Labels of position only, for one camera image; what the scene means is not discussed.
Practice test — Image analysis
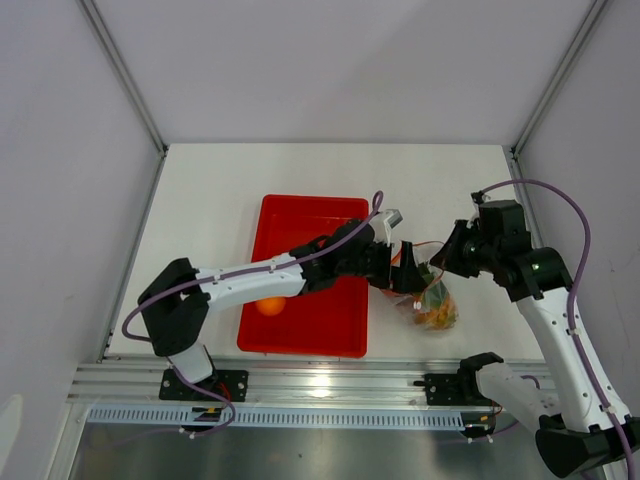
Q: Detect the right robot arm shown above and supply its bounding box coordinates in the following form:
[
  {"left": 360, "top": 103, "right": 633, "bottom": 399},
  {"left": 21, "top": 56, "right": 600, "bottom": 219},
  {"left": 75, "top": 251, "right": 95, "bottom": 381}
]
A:
[{"left": 431, "top": 217, "right": 639, "bottom": 478}]

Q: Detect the yellow pineapple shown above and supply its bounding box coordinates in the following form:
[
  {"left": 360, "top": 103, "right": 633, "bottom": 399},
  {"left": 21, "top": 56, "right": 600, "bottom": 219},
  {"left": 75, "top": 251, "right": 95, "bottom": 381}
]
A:
[{"left": 413, "top": 264, "right": 458, "bottom": 331}]

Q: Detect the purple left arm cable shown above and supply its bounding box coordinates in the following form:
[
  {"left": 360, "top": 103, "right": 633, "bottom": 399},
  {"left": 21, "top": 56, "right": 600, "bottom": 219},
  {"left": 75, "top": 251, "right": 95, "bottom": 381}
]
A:
[{"left": 121, "top": 189, "right": 385, "bottom": 441}]

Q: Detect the aluminium mounting rail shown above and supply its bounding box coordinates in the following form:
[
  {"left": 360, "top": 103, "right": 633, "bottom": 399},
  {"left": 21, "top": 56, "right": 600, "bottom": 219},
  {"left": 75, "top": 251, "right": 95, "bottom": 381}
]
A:
[{"left": 67, "top": 357, "right": 459, "bottom": 410}]

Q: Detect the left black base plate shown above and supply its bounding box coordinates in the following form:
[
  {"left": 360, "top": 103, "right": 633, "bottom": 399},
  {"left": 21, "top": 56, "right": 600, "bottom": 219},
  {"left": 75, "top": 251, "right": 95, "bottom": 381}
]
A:
[{"left": 158, "top": 369, "right": 249, "bottom": 402}]

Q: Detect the orange fruit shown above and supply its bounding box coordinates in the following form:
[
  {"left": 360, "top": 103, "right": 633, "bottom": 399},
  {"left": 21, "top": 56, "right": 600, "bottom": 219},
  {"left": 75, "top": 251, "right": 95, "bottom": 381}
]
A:
[{"left": 255, "top": 297, "right": 286, "bottom": 317}]

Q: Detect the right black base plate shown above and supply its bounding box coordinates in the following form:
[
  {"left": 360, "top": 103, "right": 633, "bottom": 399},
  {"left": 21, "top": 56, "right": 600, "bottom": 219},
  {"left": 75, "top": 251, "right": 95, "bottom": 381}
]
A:
[{"left": 413, "top": 373, "right": 493, "bottom": 407}]

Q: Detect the clear zip top bag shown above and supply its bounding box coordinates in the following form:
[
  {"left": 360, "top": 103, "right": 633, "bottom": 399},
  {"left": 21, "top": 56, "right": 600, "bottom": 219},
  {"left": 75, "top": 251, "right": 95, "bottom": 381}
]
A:
[{"left": 383, "top": 240, "right": 458, "bottom": 332}]

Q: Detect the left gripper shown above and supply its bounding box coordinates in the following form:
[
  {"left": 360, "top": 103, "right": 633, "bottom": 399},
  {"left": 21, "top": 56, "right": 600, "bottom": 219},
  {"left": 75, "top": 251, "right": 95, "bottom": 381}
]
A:
[{"left": 337, "top": 238, "right": 427, "bottom": 295}]

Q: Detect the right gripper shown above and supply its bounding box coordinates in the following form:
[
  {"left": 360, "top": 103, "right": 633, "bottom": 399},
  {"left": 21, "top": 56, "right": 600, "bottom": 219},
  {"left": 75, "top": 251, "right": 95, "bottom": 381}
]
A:
[{"left": 430, "top": 220, "right": 500, "bottom": 279}]

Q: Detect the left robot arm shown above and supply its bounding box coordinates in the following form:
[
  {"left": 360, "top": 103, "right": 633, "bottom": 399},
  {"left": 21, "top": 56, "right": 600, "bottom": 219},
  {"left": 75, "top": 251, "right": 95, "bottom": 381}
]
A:
[{"left": 136, "top": 215, "right": 428, "bottom": 400}]

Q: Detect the red plastic tray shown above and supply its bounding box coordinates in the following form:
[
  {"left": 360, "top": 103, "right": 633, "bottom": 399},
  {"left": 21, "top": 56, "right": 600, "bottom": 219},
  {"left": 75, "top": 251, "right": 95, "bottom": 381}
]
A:
[{"left": 237, "top": 194, "right": 369, "bottom": 358}]

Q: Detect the white slotted cable duct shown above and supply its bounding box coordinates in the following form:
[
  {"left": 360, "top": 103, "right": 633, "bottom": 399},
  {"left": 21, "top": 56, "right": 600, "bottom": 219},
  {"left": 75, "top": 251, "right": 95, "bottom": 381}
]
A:
[{"left": 87, "top": 405, "right": 466, "bottom": 431}]

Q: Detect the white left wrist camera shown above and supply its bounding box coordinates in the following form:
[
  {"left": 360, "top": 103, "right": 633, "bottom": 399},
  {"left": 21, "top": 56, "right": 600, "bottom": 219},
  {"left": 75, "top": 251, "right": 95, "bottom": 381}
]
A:
[{"left": 369, "top": 209, "right": 403, "bottom": 246}]

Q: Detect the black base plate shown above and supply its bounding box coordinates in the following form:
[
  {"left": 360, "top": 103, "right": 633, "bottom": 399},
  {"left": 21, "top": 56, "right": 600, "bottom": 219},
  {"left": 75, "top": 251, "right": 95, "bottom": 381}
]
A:
[
  {"left": 413, "top": 373, "right": 493, "bottom": 407},
  {"left": 158, "top": 369, "right": 249, "bottom": 402}
]

